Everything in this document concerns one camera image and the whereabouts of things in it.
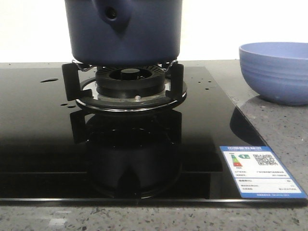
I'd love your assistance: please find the blue energy label sticker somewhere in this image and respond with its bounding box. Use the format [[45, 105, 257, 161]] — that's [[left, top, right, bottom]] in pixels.
[[220, 146, 308, 199]]

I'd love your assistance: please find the black glass gas cooktop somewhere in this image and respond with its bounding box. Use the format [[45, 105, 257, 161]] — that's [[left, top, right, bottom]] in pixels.
[[0, 66, 308, 207]]

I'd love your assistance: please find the black pot support grate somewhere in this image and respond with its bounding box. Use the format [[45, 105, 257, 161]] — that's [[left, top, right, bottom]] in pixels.
[[62, 61, 187, 113]]

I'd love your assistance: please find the black gas burner head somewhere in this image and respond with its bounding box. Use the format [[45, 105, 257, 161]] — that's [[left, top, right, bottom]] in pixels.
[[95, 65, 165, 99]]

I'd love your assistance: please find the dark blue cooking pot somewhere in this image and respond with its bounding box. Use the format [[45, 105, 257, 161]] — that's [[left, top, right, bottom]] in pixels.
[[64, 0, 182, 66]]

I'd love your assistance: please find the light blue ceramic bowl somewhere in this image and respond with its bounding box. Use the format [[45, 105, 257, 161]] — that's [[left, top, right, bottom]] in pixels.
[[239, 42, 308, 105]]

